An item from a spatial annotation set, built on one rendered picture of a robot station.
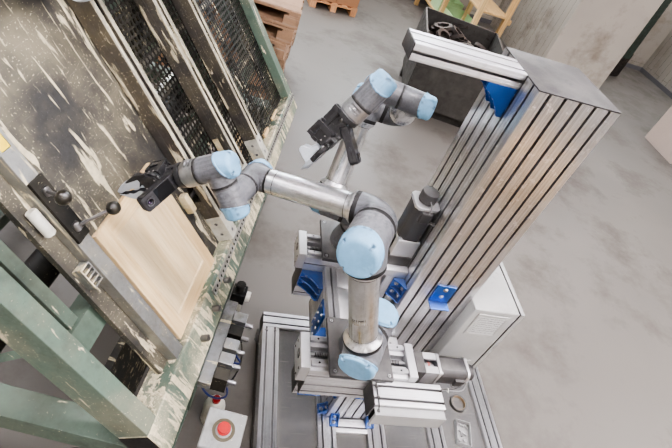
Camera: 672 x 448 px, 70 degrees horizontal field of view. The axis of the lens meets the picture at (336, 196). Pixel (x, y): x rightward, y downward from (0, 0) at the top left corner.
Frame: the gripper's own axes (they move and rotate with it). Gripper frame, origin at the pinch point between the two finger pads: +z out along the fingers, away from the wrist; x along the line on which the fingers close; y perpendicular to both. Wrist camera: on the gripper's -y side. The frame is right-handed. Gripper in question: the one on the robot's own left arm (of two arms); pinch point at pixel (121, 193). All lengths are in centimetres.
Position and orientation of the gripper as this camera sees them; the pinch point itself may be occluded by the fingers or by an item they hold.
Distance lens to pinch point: 146.3
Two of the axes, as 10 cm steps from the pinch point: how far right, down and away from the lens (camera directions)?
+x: -3.2, -7.5, -5.8
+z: -9.4, 1.9, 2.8
